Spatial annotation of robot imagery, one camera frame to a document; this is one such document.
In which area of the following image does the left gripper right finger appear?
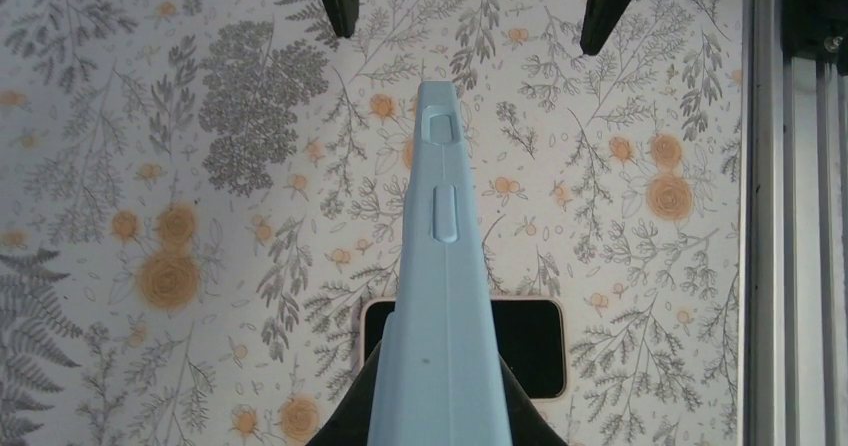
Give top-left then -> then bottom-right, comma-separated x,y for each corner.
499,357 -> 567,446

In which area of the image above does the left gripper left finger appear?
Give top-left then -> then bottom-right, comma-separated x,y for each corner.
307,341 -> 399,445

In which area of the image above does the phone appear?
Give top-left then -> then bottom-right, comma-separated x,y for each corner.
360,294 -> 568,404

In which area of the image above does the light blue phone case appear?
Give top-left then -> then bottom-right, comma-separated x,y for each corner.
368,81 -> 511,445

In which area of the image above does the floral patterned table mat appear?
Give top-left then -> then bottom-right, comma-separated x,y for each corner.
1,0 -> 743,445

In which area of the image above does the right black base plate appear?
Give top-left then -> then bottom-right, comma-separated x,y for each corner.
781,0 -> 847,77

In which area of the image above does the aluminium mounting rail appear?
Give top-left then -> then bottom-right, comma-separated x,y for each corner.
739,0 -> 847,445

